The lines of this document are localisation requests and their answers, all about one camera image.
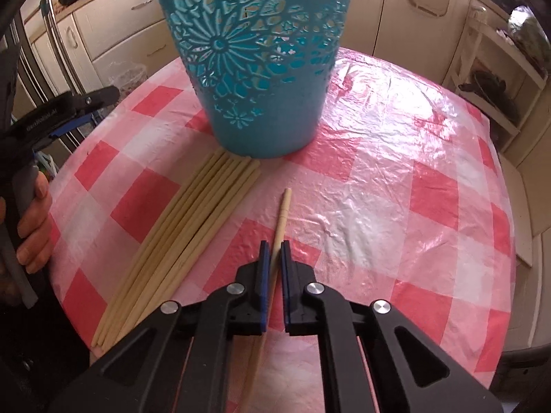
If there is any person's left hand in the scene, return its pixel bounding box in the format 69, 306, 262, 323
0, 171, 55, 306

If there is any white floral trash bin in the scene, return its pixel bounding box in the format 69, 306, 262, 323
107, 62, 147, 101

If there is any pink checkered tablecloth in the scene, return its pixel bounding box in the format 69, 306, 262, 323
45, 46, 518, 413

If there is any teal perforated plastic basket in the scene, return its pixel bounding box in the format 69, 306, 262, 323
159, 0, 350, 159

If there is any white wooden step stool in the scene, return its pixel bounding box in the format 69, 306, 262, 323
499, 154, 533, 267

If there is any black wok on cart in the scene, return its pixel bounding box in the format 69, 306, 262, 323
459, 70, 520, 126

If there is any white rolling shelf cart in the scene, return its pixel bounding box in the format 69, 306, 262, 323
443, 5, 549, 151

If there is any green bag of vegetables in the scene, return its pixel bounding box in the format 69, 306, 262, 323
507, 6, 550, 73

